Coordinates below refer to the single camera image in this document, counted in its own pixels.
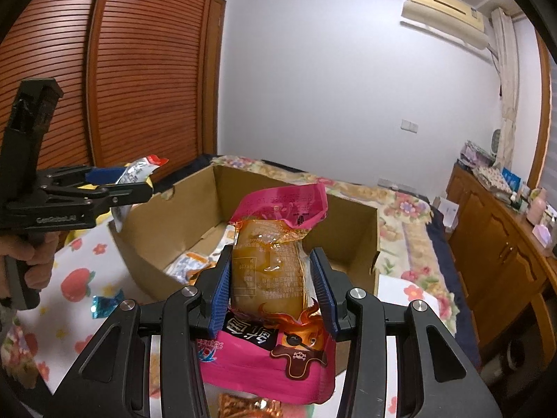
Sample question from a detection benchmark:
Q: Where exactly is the wooden slatted wardrobe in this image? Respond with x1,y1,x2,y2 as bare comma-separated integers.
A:
0,0,227,253

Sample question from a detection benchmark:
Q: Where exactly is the cream curtain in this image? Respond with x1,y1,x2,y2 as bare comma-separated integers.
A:
489,6,523,166

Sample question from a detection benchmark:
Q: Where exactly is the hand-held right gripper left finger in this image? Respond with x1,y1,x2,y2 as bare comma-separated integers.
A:
52,246,233,418

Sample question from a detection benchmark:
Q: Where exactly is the strawberry printed tablecloth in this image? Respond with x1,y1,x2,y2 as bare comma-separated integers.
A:
0,226,440,418

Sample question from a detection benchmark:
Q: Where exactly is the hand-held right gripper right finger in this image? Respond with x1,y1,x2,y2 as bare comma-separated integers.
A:
309,247,505,418

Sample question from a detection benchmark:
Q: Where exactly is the gold brown candy wrapper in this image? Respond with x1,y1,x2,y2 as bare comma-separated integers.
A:
218,394,285,418

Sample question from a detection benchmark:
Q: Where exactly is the person's left hand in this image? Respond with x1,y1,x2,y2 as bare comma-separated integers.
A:
0,231,58,299

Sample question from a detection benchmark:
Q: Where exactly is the pink snack packet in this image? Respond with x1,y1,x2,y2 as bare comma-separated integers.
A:
194,183,338,405

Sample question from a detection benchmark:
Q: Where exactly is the trash bin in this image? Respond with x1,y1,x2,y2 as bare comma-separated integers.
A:
483,340,527,384

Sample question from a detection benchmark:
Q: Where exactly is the wall air conditioner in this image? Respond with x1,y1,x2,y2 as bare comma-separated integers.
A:
400,0,490,51

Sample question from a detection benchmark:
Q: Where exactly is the blue box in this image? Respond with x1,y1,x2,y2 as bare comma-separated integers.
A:
500,168,523,190

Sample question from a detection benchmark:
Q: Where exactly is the blue candy wrapper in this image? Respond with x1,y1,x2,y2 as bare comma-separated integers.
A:
89,295,127,320

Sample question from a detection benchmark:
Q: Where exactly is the wooden cabinet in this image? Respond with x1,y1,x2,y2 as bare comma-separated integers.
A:
446,163,557,358

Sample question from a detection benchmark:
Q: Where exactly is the orange snack packet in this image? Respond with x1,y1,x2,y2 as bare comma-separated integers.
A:
165,250,218,286

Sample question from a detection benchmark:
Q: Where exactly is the silver packet blue print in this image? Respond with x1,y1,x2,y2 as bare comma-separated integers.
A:
111,154,170,233

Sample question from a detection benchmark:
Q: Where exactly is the dark blue blanket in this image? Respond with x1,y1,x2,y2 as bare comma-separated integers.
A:
429,207,484,366

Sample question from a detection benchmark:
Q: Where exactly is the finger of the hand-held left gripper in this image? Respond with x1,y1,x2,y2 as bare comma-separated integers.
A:
37,163,128,188
39,180,155,210

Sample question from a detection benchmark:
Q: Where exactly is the pile of folded cloths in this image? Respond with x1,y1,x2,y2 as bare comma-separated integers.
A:
461,139,505,184

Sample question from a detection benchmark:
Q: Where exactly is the white box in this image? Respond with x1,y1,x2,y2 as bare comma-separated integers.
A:
433,196,460,231

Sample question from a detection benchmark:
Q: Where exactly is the pink thermos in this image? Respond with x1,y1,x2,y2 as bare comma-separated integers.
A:
528,187,548,227

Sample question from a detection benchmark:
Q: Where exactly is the brown cardboard box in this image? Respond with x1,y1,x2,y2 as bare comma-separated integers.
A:
107,163,384,305

